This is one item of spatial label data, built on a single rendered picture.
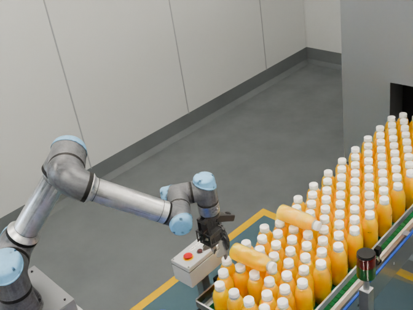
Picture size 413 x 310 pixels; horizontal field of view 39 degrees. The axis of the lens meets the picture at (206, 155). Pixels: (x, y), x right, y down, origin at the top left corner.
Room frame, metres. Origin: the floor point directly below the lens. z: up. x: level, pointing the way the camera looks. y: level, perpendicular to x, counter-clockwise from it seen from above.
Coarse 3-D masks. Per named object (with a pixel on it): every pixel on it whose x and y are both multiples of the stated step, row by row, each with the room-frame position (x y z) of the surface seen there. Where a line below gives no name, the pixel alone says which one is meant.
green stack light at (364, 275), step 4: (356, 268) 1.51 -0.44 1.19; (356, 272) 1.51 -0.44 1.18; (360, 272) 1.49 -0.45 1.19; (364, 272) 1.48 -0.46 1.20; (368, 272) 1.47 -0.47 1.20; (372, 272) 1.48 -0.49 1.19; (360, 276) 1.49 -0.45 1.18; (364, 276) 1.48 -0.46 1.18; (368, 276) 1.47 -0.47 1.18; (372, 276) 1.48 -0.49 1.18; (364, 280) 1.48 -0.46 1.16; (368, 280) 1.47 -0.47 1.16
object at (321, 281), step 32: (352, 160) 2.38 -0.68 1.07; (384, 160) 2.33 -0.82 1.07; (320, 192) 2.19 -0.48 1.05; (288, 224) 2.01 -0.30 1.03; (352, 224) 1.90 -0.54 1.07; (384, 224) 1.98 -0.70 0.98; (288, 256) 1.77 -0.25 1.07; (320, 256) 1.74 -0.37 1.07; (352, 256) 1.82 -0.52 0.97; (320, 288) 1.65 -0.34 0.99
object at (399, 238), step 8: (408, 224) 2.05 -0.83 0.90; (400, 232) 2.00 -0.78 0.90; (392, 240) 1.96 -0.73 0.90; (400, 240) 1.95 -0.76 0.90; (392, 248) 1.91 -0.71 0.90; (384, 256) 1.87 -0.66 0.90; (376, 264) 1.83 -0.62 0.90; (360, 280) 1.76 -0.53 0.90; (352, 288) 1.72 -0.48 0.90; (344, 296) 1.68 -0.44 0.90; (352, 296) 1.68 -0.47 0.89; (208, 304) 1.76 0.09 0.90; (336, 304) 1.65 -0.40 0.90; (344, 304) 1.64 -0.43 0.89
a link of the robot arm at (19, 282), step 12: (0, 252) 1.59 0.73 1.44; (12, 252) 1.59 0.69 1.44; (24, 252) 1.63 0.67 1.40; (0, 264) 1.54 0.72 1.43; (12, 264) 1.53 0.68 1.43; (24, 264) 1.57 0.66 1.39; (0, 276) 1.50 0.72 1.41; (12, 276) 1.51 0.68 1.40; (24, 276) 1.54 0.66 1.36; (0, 288) 1.51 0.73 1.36; (12, 288) 1.51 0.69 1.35; (24, 288) 1.53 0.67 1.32; (12, 300) 1.51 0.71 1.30
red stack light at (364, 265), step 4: (356, 256) 1.51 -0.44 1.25; (356, 260) 1.50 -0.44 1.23; (360, 260) 1.49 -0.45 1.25; (372, 260) 1.48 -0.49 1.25; (356, 264) 1.50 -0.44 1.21; (360, 264) 1.49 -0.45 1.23; (364, 264) 1.48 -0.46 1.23; (368, 264) 1.47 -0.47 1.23; (372, 264) 1.48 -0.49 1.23; (360, 268) 1.49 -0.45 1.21; (364, 268) 1.48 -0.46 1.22; (368, 268) 1.47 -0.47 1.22; (372, 268) 1.48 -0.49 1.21
